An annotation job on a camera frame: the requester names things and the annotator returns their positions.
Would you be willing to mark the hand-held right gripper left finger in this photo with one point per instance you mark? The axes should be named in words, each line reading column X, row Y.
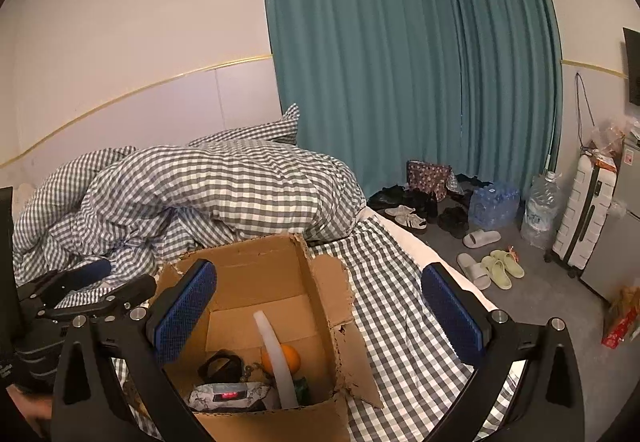
column 185, row 307

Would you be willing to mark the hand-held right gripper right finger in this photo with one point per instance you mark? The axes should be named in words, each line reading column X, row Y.
column 452, row 317

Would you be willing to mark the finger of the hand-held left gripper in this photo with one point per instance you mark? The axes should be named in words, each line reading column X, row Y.
column 131, row 289
column 86, row 272

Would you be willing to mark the brown cardboard box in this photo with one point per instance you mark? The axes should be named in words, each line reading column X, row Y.
column 260, row 267

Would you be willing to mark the silver packet with red label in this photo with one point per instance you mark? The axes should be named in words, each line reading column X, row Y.
column 207, row 398

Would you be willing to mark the long white plastic strip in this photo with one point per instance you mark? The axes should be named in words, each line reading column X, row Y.
column 280, row 372

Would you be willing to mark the orange fruit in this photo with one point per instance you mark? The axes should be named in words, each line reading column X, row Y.
column 291, row 357

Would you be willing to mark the white slipper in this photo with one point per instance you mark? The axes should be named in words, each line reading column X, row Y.
column 472, row 269
column 482, row 238

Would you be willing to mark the pale green slipper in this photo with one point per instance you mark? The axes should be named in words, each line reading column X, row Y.
column 510, row 264
column 497, row 274

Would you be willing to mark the black shoe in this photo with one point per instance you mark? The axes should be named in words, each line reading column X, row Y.
column 454, row 222
column 387, row 197
column 425, row 204

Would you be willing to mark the white sneaker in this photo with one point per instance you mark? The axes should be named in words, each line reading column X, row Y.
column 412, row 222
column 400, row 211

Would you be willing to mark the shrink-wrapped water bottle pack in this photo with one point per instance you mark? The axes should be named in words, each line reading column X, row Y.
column 495, row 207

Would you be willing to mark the grey white checked duvet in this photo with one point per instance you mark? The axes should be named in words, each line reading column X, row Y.
column 225, row 187

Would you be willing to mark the large clear water jug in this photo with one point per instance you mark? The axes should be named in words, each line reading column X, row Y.
column 540, row 212

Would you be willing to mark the floral patterned bag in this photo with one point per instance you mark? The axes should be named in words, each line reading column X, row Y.
column 427, row 179

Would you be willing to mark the small dark green item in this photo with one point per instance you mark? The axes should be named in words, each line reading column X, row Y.
column 301, row 389

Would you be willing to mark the white ribbed suitcase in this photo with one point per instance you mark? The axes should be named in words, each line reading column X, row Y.
column 582, row 217

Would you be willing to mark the red orange bag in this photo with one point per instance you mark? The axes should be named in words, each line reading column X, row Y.
column 620, row 322

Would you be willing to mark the grey refrigerator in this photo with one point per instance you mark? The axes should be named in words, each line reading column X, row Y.
column 615, row 242

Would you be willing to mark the clear plastic bag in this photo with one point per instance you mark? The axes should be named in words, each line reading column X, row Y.
column 612, row 134

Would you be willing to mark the teal curtain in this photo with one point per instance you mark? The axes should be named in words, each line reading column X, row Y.
column 375, row 72

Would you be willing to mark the black wall screen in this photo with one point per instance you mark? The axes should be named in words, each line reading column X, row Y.
column 633, row 67

